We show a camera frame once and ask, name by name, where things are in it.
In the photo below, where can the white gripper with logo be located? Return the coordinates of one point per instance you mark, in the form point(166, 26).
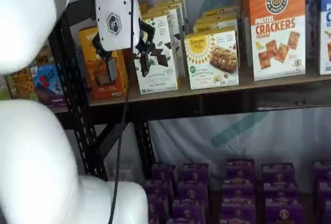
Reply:
point(116, 19)

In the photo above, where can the white yellow-label snack bar box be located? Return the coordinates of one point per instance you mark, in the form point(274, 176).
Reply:
point(214, 24)
point(212, 61)
point(219, 12)

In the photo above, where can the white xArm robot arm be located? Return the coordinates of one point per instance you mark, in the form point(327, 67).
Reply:
point(26, 14)

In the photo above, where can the white sweet thins cookie box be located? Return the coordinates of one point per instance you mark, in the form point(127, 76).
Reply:
point(179, 53)
point(168, 4)
point(160, 79)

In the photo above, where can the orange Revival cracker box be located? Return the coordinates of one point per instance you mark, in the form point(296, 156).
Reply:
point(103, 89)

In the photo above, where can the black metal shelf rack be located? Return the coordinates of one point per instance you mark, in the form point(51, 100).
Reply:
point(207, 105)
point(66, 79)

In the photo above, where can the blue purple ZBar box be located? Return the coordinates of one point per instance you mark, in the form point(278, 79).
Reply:
point(47, 84)

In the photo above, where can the yellow brown cookie box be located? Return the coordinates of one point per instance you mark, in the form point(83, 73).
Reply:
point(22, 84)
point(42, 57)

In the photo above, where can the purple snack box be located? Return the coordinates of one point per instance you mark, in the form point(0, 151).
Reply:
point(283, 212)
point(192, 191)
point(184, 221)
point(188, 209)
point(327, 212)
point(164, 173)
point(280, 191)
point(238, 209)
point(159, 189)
point(323, 172)
point(238, 189)
point(324, 191)
point(278, 173)
point(157, 211)
point(195, 173)
point(240, 169)

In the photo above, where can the orange white pretzel crackers box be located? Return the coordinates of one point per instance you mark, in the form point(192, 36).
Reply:
point(278, 35)

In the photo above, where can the blue white cracker box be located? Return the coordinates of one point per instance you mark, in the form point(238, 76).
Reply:
point(325, 40)

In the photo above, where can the white teal printed backdrop sheet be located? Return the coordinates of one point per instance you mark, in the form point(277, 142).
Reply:
point(196, 141)

